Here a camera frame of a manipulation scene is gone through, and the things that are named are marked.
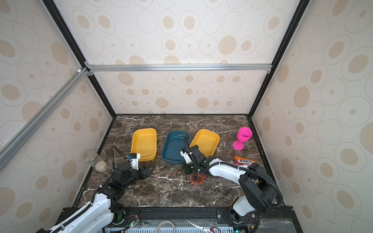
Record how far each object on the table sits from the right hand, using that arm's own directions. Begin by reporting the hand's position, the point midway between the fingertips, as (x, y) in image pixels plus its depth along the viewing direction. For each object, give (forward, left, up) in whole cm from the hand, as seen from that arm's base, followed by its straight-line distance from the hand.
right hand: (182, 169), depth 85 cm
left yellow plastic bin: (+21, +27, -2) cm, 34 cm away
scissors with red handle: (-29, -14, -4) cm, 32 cm away
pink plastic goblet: (+19, -39, +9) cm, 44 cm away
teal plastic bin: (+22, +6, -3) cm, 23 cm away
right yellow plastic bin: (+23, -17, -4) cm, 29 cm away
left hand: (0, +14, +6) cm, 15 cm away
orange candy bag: (+6, -38, -4) cm, 39 cm away
